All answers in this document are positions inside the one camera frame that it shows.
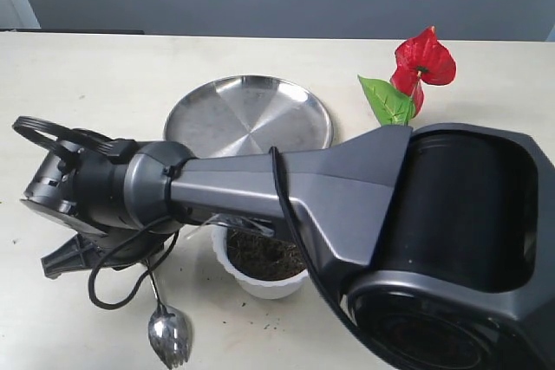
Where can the dark soil in pot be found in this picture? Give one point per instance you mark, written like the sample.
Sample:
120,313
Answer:
263,258

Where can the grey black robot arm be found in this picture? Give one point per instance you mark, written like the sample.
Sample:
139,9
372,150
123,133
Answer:
434,247

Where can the round stainless steel plate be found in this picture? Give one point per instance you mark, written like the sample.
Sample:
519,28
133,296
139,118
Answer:
248,114

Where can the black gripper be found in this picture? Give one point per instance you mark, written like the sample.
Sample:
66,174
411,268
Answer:
80,185

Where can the red artificial anthurium flower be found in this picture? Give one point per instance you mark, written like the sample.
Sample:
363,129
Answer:
420,60

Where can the white scalloped flower pot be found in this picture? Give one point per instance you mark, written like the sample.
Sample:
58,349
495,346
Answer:
266,290

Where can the silver metal spoon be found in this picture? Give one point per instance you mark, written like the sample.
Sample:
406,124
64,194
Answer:
169,331

